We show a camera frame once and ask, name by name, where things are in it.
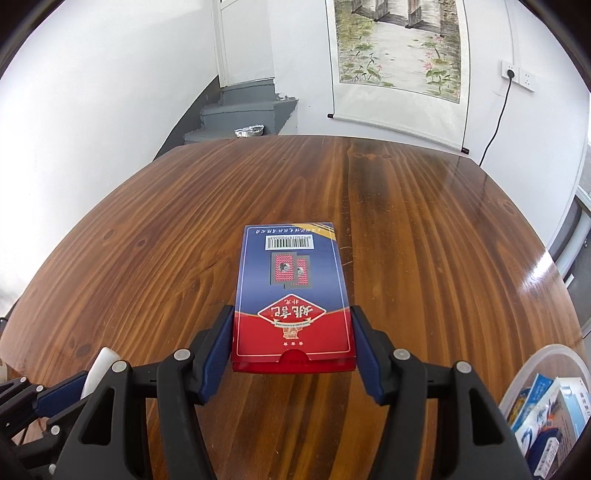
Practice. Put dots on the blue and white medicine box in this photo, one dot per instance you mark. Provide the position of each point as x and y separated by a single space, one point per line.
575 406

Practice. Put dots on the blue wave-print sachet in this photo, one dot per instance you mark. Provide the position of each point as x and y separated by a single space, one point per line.
535 392

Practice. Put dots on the crumpled foil tray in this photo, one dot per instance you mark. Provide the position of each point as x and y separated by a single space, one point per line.
249 131

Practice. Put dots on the blue and red card box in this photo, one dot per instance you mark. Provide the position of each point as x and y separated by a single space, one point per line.
291 286

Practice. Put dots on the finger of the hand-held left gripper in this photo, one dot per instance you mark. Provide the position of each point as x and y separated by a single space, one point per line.
60 394
46 438

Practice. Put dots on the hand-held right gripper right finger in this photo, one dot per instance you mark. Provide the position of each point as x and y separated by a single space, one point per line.
367 355

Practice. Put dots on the wooden desktop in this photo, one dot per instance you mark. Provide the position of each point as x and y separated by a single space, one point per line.
415 230

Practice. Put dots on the white door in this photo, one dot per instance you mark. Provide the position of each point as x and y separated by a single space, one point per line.
244 37

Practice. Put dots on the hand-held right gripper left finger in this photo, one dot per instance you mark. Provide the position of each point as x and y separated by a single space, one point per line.
217 355

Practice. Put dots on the grey stairs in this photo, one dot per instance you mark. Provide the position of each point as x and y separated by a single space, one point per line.
240 110

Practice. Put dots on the dark blue tube white cap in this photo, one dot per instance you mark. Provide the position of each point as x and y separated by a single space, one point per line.
99 369

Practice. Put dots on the wall scroll painting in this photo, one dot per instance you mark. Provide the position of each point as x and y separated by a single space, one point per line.
397 46

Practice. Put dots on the blue and white sachet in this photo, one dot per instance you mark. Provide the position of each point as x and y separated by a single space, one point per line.
535 424

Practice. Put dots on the clear plastic bowl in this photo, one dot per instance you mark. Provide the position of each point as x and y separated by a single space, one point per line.
549 357

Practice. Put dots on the white wall socket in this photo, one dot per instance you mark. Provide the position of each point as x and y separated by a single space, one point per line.
518 74

